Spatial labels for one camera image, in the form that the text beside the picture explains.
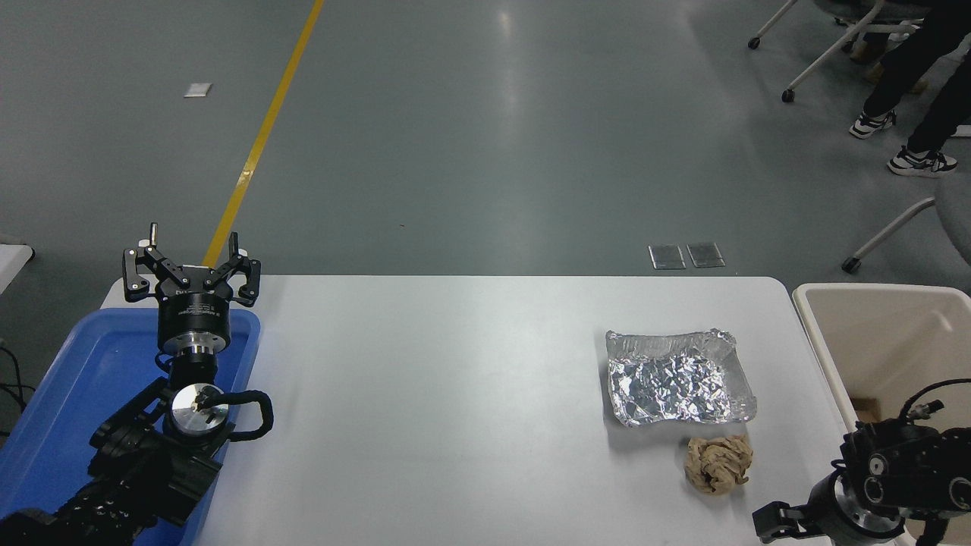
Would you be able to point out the white-legged wheeled chair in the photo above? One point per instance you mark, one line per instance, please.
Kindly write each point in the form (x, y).
(827, 57)

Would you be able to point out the large pale bin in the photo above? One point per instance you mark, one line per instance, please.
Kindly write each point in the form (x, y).
(895, 334)

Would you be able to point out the foil plate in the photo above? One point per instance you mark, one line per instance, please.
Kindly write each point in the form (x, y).
(675, 379)

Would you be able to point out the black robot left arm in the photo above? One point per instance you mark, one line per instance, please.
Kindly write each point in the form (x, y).
(136, 470)

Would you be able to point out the brown cardboard piece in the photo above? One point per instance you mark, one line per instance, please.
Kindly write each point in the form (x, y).
(866, 409)

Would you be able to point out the person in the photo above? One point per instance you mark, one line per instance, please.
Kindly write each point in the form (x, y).
(918, 68)

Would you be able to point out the crumpled tan paper ball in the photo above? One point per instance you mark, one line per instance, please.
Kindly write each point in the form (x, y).
(717, 464)

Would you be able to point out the white side table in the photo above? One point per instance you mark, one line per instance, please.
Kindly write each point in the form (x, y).
(9, 265)

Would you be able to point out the metal floor plate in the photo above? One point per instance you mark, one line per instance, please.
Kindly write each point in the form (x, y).
(705, 255)
(667, 257)

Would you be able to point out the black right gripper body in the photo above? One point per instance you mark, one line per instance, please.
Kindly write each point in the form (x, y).
(825, 509)

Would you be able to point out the blue plastic tray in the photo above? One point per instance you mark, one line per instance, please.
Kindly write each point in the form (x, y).
(91, 364)

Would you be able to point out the grey-seated wheeled chair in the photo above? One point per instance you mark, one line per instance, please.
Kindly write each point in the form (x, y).
(887, 235)

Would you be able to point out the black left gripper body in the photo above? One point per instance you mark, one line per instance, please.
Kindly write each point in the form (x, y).
(193, 315)

